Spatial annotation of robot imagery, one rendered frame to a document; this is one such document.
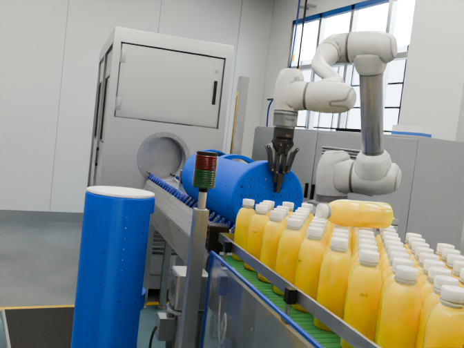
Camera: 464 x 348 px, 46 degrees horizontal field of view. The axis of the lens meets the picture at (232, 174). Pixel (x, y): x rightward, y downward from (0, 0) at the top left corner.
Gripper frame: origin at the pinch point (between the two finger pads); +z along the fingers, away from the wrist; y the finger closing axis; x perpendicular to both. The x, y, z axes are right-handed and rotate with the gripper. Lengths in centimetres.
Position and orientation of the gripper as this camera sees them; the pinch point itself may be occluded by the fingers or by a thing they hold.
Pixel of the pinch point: (277, 182)
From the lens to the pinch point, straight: 199.4
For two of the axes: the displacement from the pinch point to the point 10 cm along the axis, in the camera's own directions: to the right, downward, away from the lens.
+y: 9.5, 0.9, 3.1
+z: -1.1, 9.9, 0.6
